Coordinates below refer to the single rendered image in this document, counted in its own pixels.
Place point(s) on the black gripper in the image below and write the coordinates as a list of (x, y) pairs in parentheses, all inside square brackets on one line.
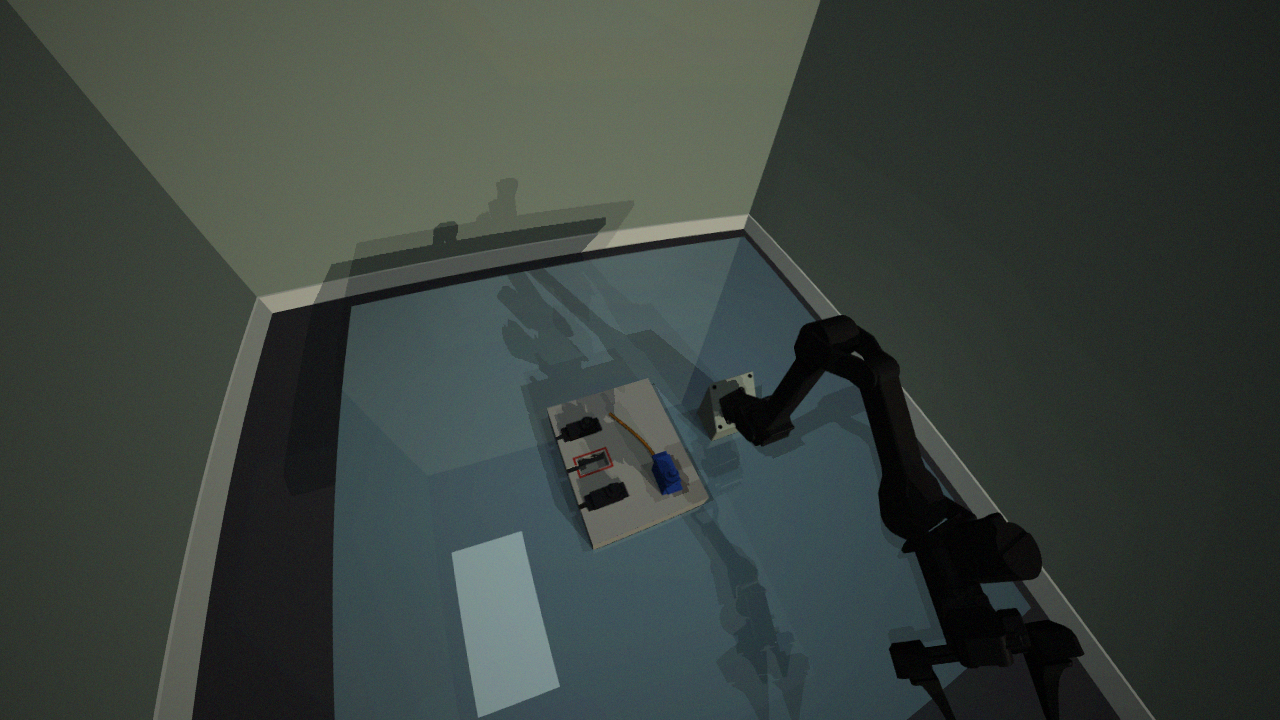
[(1051, 646)]

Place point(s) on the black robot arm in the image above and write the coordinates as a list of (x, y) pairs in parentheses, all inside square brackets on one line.
[(958, 552)]

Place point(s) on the blue micro servo with orange cable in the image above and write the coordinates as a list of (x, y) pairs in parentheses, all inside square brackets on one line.
[(664, 470)]

